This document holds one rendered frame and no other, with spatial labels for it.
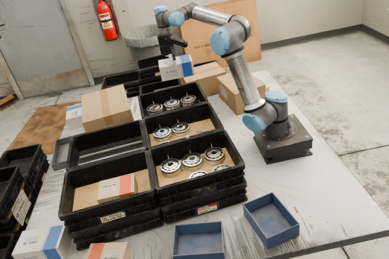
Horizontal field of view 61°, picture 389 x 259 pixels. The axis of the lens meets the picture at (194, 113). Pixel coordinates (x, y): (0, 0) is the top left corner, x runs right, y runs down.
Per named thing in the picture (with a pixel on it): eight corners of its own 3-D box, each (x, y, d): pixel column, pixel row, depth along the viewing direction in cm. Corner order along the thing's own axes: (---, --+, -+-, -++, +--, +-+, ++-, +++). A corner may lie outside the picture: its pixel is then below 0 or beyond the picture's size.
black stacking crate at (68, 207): (152, 167, 168) (147, 150, 163) (160, 210, 143) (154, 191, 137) (73, 189, 164) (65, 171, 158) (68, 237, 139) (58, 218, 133)
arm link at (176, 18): (188, 7, 175) (175, 6, 183) (172, 14, 170) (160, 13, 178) (191, 22, 180) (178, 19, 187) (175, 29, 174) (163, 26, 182)
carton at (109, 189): (102, 212, 145) (96, 200, 141) (104, 192, 155) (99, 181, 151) (138, 203, 146) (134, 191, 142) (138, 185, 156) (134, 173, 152)
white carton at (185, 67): (192, 67, 209) (190, 54, 204) (195, 74, 199) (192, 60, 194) (161, 73, 208) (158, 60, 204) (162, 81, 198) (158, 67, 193)
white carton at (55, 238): (73, 237, 153) (66, 224, 148) (65, 261, 142) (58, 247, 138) (30, 243, 153) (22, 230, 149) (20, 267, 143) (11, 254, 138)
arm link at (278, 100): (293, 113, 174) (292, 90, 166) (277, 125, 167) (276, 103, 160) (274, 106, 182) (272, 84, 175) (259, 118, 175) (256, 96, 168)
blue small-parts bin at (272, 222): (299, 235, 135) (300, 224, 131) (267, 250, 132) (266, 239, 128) (272, 202, 151) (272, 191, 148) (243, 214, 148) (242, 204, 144)
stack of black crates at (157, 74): (181, 88, 385) (173, 51, 361) (184, 102, 357) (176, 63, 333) (145, 96, 384) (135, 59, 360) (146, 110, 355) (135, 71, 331)
